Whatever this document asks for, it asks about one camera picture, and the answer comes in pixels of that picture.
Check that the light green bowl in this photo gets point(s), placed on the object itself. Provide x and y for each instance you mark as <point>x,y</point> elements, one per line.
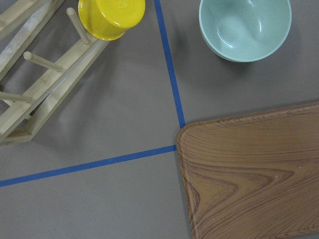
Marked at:
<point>244,30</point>

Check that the wooden cup drying rack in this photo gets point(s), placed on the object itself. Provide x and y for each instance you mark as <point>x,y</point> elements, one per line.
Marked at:
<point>26,113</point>

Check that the yellow plastic cup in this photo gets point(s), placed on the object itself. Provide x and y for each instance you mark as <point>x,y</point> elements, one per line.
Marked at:
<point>110,19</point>

